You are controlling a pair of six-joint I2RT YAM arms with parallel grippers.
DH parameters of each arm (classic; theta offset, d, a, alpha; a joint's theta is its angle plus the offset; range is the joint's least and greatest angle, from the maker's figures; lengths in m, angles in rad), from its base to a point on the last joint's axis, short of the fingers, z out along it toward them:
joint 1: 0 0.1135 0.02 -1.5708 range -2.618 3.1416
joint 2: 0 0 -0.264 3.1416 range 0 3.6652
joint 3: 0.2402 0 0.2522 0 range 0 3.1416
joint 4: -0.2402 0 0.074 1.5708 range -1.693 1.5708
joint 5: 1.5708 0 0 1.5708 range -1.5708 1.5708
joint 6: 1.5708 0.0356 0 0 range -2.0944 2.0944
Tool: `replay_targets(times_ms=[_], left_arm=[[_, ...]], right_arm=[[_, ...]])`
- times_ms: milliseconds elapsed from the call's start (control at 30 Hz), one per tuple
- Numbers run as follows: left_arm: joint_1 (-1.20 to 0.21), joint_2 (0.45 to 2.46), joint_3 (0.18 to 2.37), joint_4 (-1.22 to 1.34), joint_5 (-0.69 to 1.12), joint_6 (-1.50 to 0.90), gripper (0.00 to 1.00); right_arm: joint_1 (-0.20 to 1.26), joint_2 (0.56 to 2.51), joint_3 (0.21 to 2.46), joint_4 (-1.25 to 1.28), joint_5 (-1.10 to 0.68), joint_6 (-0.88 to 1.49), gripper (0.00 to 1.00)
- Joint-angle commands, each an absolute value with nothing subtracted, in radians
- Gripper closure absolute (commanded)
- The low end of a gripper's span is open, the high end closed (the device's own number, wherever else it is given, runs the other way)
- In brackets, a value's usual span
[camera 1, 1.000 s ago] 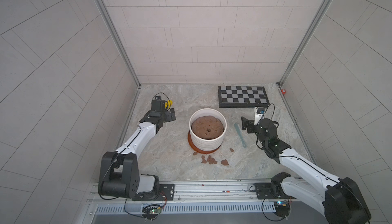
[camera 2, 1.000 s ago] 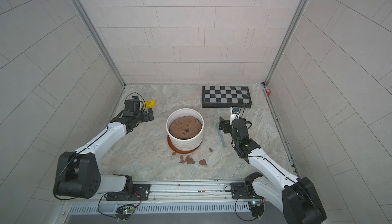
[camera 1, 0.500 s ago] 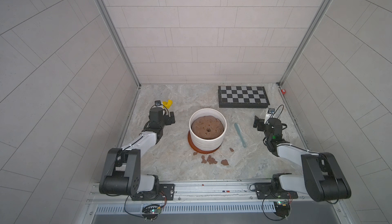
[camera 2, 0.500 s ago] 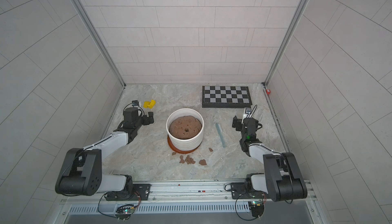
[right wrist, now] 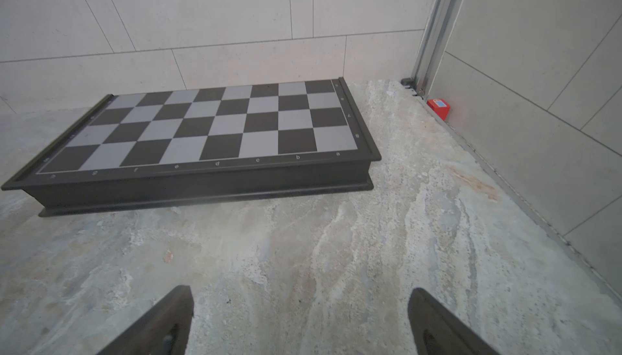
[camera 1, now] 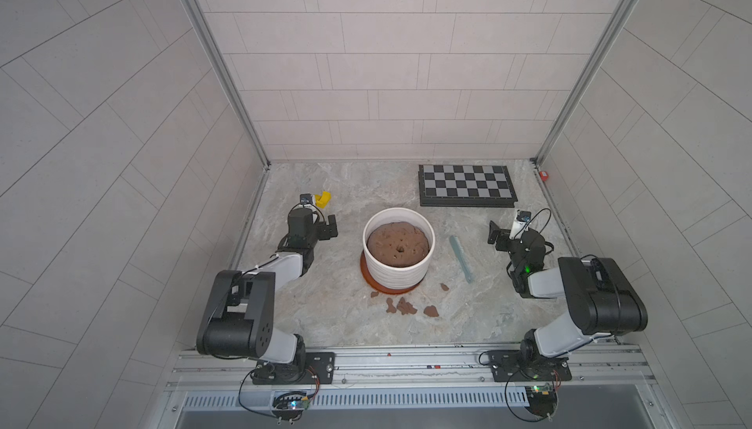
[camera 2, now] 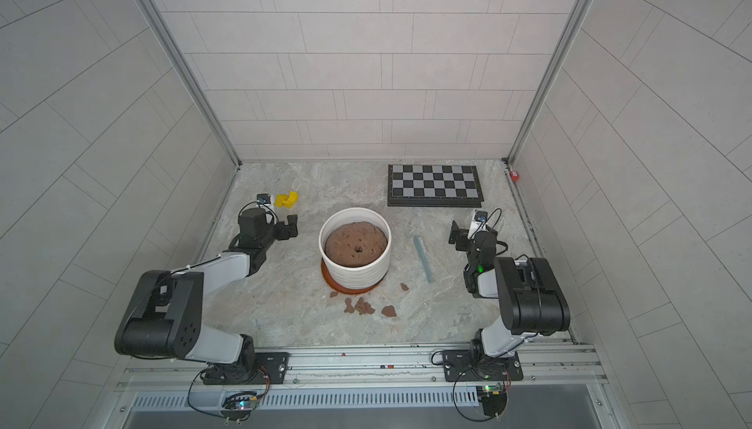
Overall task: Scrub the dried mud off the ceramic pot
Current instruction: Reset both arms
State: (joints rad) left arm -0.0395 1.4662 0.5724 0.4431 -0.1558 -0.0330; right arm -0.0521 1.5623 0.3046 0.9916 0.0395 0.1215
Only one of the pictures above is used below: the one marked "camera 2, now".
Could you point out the teal scrubbing brush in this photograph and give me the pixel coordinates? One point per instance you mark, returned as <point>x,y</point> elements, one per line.
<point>423,259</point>

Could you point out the black and grey chessboard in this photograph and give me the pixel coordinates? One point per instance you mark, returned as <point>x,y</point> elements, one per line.
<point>440,186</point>

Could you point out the right green circuit board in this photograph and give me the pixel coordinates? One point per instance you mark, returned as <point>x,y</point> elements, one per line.
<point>493,400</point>

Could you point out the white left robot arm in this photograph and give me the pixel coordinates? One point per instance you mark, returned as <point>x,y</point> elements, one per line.
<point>164,317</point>

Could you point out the green circuit board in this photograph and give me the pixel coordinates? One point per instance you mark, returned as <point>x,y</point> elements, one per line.
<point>240,405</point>
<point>493,400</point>

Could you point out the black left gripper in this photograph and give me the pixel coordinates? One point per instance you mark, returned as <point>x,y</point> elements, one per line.
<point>278,233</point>

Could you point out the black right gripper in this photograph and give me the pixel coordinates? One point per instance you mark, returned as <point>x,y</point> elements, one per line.
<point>462,236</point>

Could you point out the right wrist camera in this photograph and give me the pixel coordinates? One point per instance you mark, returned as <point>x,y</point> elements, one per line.
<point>479,222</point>

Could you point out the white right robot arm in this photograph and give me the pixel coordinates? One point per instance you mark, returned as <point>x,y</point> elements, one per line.
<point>531,304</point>

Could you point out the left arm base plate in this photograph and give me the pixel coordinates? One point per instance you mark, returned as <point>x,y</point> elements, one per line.
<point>250,368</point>

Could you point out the aluminium corner post right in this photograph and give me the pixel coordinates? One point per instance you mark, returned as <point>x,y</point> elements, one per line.
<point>564,44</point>

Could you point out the mud chunk on table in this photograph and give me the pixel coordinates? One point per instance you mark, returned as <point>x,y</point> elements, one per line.
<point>389,311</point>

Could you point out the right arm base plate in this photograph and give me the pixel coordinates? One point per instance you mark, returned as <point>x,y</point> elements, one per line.
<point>462,366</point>

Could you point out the yellow plastic bracket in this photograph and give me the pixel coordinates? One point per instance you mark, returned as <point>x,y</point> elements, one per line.
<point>286,200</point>

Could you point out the white ceramic pot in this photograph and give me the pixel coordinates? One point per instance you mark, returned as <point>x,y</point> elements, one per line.
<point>355,245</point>

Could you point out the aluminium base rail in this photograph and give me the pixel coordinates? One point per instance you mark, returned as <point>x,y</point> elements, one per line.
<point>564,386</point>

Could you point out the left green circuit board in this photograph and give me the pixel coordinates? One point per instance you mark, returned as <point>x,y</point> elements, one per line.
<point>240,405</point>

